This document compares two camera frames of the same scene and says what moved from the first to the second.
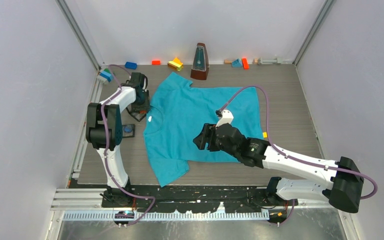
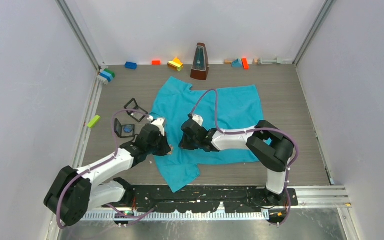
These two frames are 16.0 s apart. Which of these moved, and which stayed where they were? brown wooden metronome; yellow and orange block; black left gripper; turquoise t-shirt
Moved: black left gripper
Stayed: yellow and orange block; turquoise t-shirt; brown wooden metronome
